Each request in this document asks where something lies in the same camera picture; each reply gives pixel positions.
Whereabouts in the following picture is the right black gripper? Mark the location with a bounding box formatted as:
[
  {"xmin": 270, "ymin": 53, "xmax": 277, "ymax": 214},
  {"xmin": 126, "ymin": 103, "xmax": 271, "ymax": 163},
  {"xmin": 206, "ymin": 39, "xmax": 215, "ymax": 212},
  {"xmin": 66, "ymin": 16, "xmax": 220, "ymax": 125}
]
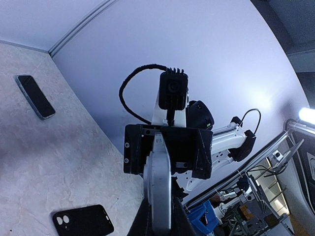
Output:
[{"xmin": 123, "ymin": 124, "xmax": 213, "ymax": 179}]

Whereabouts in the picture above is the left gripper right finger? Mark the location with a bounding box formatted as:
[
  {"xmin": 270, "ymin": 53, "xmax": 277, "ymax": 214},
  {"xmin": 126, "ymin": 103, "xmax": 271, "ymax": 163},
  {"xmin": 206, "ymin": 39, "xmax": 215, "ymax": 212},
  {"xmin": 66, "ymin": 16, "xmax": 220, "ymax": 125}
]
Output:
[{"xmin": 171, "ymin": 188, "xmax": 196, "ymax": 236}]

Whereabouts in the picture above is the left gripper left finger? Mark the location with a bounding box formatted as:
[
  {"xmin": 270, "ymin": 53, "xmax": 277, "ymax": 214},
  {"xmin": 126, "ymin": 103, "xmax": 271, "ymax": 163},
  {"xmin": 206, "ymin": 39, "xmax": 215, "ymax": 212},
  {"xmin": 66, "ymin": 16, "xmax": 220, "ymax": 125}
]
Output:
[{"xmin": 129, "ymin": 198, "xmax": 154, "ymax": 236}]

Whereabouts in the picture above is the black phone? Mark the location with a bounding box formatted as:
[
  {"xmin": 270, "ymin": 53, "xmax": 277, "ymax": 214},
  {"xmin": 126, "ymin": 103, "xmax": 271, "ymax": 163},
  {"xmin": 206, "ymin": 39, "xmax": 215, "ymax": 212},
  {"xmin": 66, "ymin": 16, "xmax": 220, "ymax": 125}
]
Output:
[{"xmin": 143, "ymin": 133, "xmax": 172, "ymax": 236}]

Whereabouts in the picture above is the black phone case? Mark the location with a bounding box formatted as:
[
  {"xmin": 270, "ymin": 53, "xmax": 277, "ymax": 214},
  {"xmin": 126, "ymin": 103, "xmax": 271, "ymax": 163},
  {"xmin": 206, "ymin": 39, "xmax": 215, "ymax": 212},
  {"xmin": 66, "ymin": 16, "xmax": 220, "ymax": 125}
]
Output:
[{"xmin": 52, "ymin": 205, "xmax": 114, "ymax": 236}]

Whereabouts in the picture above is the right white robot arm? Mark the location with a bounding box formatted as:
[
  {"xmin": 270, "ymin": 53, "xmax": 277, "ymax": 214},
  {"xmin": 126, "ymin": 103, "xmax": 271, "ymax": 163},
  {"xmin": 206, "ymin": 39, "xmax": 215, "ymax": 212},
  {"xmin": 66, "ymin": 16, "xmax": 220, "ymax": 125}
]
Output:
[{"xmin": 123, "ymin": 101, "xmax": 256, "ymax": 194}]

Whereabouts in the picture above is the right aluminium frame post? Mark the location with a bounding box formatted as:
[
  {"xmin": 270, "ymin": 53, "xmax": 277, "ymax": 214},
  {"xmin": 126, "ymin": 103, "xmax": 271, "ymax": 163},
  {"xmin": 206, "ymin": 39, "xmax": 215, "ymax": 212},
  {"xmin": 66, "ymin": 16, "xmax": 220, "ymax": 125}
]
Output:
[{"xmin": 48, "ymin": 0, "xmax": 118, "ymax": 58}]

